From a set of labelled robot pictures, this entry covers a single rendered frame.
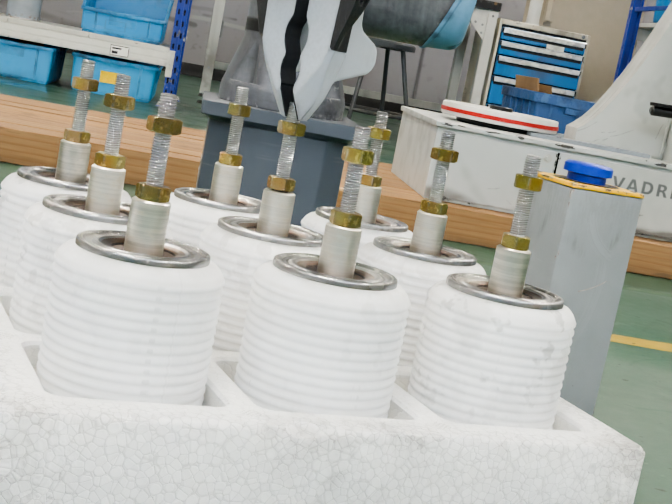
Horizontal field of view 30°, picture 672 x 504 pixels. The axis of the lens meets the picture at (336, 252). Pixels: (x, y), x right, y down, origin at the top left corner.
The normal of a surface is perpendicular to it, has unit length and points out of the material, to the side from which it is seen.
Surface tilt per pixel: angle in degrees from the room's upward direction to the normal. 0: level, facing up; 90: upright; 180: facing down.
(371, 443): 90
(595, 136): 90
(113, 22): 95
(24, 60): 92
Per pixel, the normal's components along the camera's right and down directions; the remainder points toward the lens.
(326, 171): 0.76, 0.25
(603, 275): 0.36, 0.22
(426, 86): 0.10, 0.18
